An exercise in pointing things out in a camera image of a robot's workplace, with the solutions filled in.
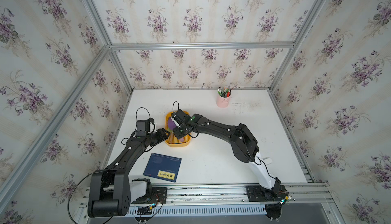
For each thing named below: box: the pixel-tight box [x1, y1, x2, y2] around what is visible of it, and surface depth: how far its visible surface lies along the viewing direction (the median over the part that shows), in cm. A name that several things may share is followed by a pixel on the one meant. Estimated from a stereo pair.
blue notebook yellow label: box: [142, 152, 183, 183], surface depth 84 cm
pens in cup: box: [217, 86, 234, 98], surface depth 106 cm
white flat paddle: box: [262, 157, 273, 165], surface depth 84 cm
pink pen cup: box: [216, 92, 232, 109], surface depth 109 cm
